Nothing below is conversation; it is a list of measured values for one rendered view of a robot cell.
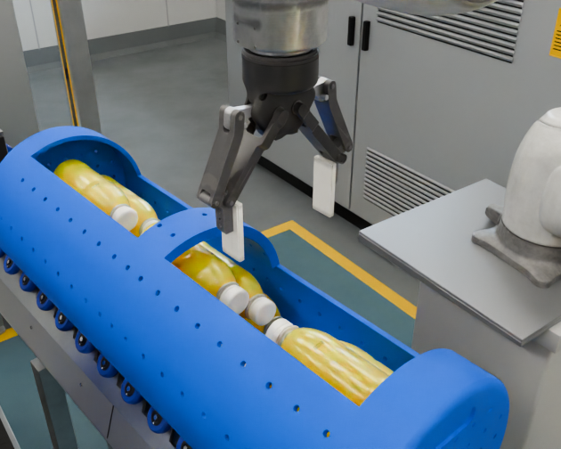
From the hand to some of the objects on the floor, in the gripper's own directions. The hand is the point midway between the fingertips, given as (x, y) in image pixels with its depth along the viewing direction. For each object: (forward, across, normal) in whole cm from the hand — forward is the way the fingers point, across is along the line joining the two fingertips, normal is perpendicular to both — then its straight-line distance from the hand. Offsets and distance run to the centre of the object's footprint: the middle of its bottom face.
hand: (280, 224), depth 74 cm
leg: (+132, -7, -173) cm, 218 cm away
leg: (+132, +7, -75) cm, 152 cm away
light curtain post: (+132, -33, -119) cm, 181 cm away
